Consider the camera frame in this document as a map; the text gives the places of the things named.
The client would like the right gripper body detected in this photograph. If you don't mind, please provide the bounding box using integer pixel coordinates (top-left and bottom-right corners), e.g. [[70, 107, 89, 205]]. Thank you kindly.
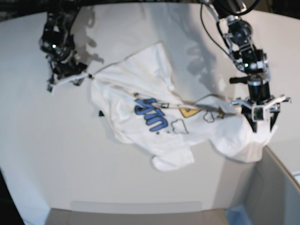
[[47, 61, 91, 93]]

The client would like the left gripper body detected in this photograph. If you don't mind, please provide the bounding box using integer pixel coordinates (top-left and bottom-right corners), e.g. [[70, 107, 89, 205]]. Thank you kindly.
[[231, 95, 292, 121]]

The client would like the white printed t-shirt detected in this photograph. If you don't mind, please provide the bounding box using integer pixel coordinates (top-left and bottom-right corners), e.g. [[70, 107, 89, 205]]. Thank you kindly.
[[91, 43, 277, 172]]

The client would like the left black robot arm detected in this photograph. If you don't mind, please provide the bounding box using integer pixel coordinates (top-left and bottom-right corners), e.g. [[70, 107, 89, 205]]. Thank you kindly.
[[199, 0, 291, 132]]

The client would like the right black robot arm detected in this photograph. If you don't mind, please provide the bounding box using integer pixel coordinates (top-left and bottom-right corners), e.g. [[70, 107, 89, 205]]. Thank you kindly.
[[39, 0, 92, 94]]

